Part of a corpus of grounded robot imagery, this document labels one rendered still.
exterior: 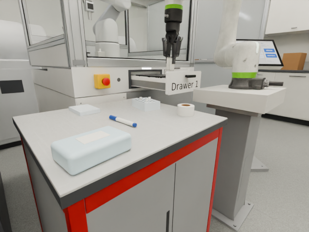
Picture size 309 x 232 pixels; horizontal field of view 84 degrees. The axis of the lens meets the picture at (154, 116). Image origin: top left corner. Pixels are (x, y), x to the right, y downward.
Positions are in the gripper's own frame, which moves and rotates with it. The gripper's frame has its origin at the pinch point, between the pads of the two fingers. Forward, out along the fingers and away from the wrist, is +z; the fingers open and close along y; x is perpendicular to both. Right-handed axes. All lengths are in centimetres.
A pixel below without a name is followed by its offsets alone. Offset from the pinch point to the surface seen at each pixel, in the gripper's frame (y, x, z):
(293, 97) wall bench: 26, 294, 51
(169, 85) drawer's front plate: 10.9, -12.5, 9.4
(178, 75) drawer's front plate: 10.7, -5.7, 4.9
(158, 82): 2.9, -11.6, 8.9
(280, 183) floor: 56, 89, 95
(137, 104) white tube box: 3.9, -26.7, 18.3
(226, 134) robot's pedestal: 30, 20, 38
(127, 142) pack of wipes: 36, -55, 16
